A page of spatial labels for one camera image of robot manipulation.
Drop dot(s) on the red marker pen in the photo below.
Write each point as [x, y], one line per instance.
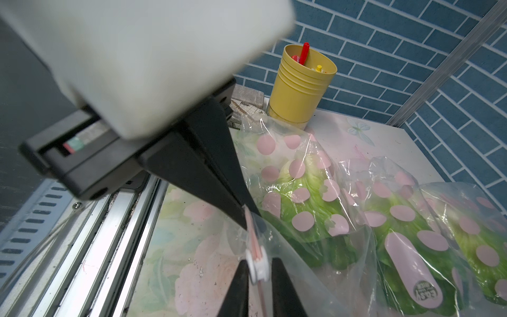
[304, 54]

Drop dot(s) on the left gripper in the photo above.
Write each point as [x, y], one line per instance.
[87, 156]

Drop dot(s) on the yellow pen cup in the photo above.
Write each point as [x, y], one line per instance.
[298, 89]

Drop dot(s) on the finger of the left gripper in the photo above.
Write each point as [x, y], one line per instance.
[206, 129]

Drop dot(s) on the aluminium mounting rail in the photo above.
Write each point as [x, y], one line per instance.
[64, 257]

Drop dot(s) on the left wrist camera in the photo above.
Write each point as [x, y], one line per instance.
[141, 65]

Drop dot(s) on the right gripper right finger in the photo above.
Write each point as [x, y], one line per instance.
[286, 302]

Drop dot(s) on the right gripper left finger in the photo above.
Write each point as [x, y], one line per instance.
[236, 300]

